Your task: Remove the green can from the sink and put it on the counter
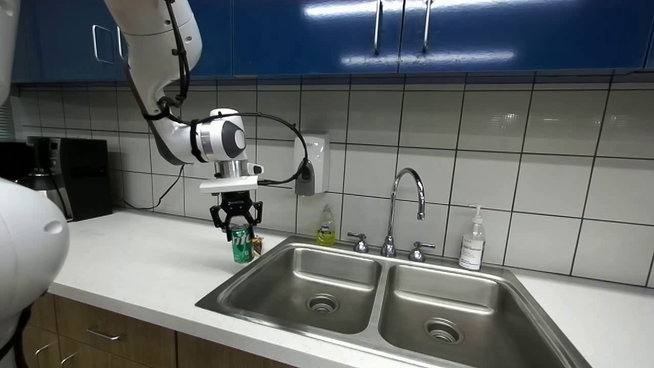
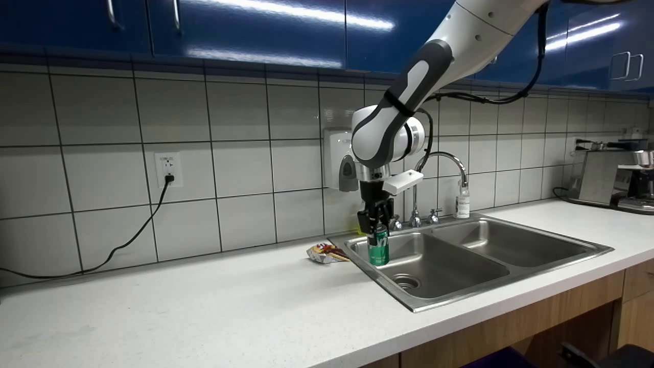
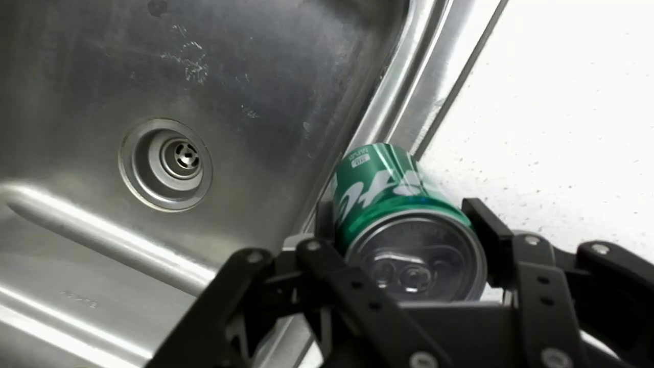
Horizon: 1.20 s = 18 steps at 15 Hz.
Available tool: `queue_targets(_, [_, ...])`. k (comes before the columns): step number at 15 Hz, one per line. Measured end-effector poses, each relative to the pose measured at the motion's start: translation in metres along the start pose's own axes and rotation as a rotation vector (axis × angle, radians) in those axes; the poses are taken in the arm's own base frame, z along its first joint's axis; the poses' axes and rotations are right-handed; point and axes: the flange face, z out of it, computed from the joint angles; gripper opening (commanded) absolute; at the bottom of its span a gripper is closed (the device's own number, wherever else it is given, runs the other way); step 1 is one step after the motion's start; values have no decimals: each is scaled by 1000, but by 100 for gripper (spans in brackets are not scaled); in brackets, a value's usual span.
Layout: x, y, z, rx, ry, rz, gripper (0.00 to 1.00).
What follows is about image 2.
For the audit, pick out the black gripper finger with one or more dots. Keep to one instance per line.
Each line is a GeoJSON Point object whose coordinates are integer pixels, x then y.
{"type": "Point", "coordinates": [389, 217]}
{"type": "Point", "coordinates": [367, 221]}

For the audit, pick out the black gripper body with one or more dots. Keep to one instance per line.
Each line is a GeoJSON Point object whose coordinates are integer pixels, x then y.
{"type": "Point", "coordinates": [374, 197]}

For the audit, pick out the green soda can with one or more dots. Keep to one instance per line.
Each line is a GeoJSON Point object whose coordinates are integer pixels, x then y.
{"type": "Point", "coordinates": [379, 250]}

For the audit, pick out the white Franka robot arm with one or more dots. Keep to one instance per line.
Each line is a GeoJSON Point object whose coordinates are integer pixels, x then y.
{"type": "Point", "coordinates": [421, 74]}

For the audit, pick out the stainless steel double sink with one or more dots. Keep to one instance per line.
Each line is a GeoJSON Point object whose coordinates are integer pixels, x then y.
{"type": "Point", "coordinates": [517, 247]}

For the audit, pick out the orange white snack packet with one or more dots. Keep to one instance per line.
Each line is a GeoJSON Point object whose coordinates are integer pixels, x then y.
{"type": "Point", "coordinates": [324, 251]}

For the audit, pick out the white soap dispenser bottle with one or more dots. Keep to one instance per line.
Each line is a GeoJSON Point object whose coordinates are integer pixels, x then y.
{"type": "Point", "coordinates": [463, 204]}

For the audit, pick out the chrome gooseneck faucet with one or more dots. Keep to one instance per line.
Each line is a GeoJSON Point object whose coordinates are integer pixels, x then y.
{"type": "Point", "coordinates": [458, 161]}

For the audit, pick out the dark blue seat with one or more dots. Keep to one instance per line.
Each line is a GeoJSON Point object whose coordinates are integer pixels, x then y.
{"type": "Point", "coordinates": [502, 358]}

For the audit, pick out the wooden base cabinets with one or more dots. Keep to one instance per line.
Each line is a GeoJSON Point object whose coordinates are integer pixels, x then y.
{"type": "Point", "coordinates": [586, 299]}

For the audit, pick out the silver espresso machine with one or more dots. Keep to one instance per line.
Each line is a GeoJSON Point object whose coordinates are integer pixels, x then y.
{"type": "Point", "coordinates": [605, 176]}

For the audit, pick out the black chair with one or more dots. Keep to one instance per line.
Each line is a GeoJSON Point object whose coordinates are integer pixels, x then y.
{"type": "Point", "coordinates": [626, 358]}

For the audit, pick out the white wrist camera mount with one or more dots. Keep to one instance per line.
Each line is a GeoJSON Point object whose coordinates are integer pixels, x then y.
{"type": "Point", "coordinates": [403, 183]}

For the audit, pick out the white wall soap dispenser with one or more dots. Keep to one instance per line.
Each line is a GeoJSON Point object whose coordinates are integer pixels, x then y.
{"type": "Point", "coordinates": [336, 164]}

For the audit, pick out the blue wall cabinets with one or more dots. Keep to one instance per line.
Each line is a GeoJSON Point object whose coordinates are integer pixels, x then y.
{"type": "Point", "coordinates": [258, 30]}

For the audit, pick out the white wall outlet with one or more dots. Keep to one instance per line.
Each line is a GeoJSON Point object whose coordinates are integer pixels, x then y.
{"type": "Point", "coordinates": [169, 168]}

